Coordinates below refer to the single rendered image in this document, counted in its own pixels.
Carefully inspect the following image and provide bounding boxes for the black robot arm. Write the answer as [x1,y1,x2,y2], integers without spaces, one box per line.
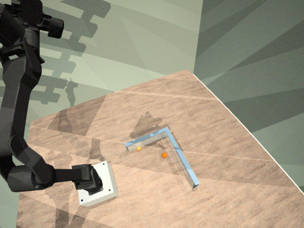
[0,0,103,195]

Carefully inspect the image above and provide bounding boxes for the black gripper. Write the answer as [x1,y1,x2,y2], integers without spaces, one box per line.
[0,3,64,39]

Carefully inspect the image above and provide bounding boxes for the clear l-shaped low walls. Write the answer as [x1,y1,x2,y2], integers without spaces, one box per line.
[127,132,195,187]

